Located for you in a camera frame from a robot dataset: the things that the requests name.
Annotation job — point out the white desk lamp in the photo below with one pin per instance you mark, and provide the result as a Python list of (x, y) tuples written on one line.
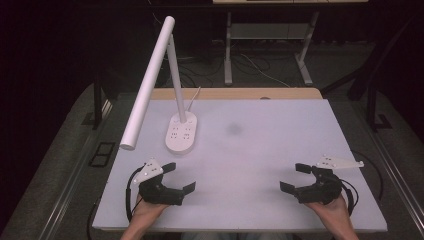
[(146, 85)]

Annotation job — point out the wooden table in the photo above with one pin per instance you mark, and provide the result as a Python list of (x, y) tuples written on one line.
[(240, 93)]

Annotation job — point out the grey metal desk frame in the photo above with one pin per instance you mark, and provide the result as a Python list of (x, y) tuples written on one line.
[(228, 60)]

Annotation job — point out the black metal stand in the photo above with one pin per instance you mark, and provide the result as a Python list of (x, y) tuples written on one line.
[(371, 106), (97, 103)]

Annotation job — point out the person's right hand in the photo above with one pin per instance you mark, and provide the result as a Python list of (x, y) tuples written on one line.
[(333, 211)]

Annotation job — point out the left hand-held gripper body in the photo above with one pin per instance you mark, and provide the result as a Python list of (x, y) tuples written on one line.
[(156, 192)]

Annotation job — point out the white table mat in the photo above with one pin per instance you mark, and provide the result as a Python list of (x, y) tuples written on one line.
[(240, 166)]

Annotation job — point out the person's left hand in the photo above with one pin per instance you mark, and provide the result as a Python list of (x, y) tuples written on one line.
[(146, 210)]

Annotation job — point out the metal floor rail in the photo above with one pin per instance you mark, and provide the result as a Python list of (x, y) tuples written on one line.
[(66, 196), (393, 170)]

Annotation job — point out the black floor socket frame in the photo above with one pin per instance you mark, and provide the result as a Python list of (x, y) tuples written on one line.
[(102, 154)]

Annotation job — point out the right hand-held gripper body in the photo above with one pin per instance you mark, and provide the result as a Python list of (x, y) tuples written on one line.
[(325, 190)]

